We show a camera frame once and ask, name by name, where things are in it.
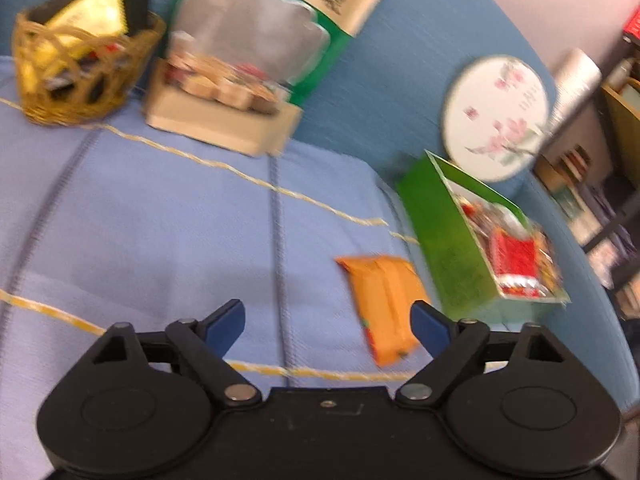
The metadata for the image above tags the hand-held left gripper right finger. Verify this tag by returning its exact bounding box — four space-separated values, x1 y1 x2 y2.
396 300 563 407

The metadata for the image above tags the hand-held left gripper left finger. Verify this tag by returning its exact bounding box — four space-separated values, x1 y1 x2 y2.
95 299 262 407

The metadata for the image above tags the orange snack packet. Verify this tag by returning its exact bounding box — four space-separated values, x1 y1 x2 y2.
334 255 432 368

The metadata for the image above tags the green cardboard box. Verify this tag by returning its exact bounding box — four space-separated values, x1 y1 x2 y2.
396 149 572 322

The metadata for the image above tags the red snack packet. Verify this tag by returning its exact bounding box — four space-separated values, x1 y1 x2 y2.
489 229 543 297

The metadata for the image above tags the blue checked blanket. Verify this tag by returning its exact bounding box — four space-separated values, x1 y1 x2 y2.
0 55 441 480

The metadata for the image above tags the round floral fan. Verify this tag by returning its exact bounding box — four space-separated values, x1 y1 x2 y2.
440 55 551 184

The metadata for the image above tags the woven rattan basket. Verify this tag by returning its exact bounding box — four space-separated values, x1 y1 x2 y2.
12 10 167 127

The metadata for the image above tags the wooden shelf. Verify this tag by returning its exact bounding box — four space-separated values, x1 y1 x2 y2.
599 76 640 188

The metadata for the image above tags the silver rolled mat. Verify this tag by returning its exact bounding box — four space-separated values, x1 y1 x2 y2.
542 47 604 137

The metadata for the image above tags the blue sofa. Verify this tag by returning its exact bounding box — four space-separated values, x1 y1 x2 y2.
0 0 631 411

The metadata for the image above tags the large kraft green grain pouch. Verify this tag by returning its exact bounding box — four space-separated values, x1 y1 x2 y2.
144 0 412 157

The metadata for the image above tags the black and gold box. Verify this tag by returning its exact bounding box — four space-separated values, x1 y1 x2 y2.
26 0 152 63

